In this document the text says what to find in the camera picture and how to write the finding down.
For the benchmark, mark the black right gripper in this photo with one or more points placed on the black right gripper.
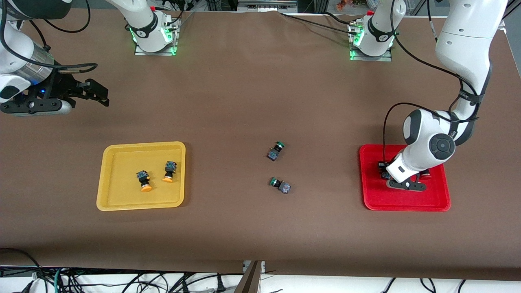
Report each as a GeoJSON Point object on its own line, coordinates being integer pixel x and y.
{"type": "Point", "coordinates": [64, 88]}

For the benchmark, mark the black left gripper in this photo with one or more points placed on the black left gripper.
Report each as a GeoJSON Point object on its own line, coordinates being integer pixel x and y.
{"type": "Point", "coordinates": [383, 169]}

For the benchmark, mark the red push button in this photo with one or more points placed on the red push button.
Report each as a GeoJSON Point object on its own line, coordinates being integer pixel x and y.
{"type": "Point", "coordinates": [426, 176]}
{"type": "Point", "coordinates": [385, 176]}

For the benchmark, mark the yellow push button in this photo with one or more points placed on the yellow push button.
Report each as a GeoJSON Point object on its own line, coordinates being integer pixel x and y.
{"type": "Point", "coordinates": [142, 176]}
{"type": "Point", "coordinates": [170, 166]}

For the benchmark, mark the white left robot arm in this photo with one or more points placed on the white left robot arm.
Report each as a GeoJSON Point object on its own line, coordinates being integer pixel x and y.
{"type": "Point", "coordinates": [464, 40]}

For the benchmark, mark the red plastic tray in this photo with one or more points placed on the red plastic tray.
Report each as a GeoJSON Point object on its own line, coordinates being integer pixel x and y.
{"type": "Point", "coordinates": [407, 199]}

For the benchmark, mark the green push button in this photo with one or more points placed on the green push button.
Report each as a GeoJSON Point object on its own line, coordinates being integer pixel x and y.
{"type": "Point", "coordinates": [285, 188]}
{"type": "Point", "coordinates": [272, 154]}

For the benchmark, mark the yellow plastic tray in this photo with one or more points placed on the yellow plastic tray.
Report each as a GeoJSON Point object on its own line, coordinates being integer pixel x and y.
{"type": "Point", "coordinates": [122, 195]}

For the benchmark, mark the brown table cover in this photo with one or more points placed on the brown table cover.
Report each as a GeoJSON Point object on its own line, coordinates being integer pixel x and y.
{"type": "Point", "coordinates": [260, 101]}

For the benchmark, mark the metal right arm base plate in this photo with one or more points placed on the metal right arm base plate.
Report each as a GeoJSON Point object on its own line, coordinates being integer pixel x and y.
{"type": "Point", "coordinates": [140, 51]}

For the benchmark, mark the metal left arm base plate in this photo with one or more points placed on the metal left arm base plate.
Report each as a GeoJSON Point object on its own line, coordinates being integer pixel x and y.
{"type": "Point", "coordinates": [386, 57]}

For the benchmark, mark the metal table post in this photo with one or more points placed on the metal table post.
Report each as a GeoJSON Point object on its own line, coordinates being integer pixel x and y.
{"type": "Point", "coordinates": [250, 280]}

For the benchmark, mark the aluminium frame profile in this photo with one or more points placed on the aluminium frame profile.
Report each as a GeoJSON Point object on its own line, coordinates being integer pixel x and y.
{"type": "Point", "coordinates": [504, 25]}

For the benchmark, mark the metal rail fixture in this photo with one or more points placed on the metal rail fixture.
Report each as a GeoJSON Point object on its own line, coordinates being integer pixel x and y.
{"type": "Point", "coordinates": [266, 5]}

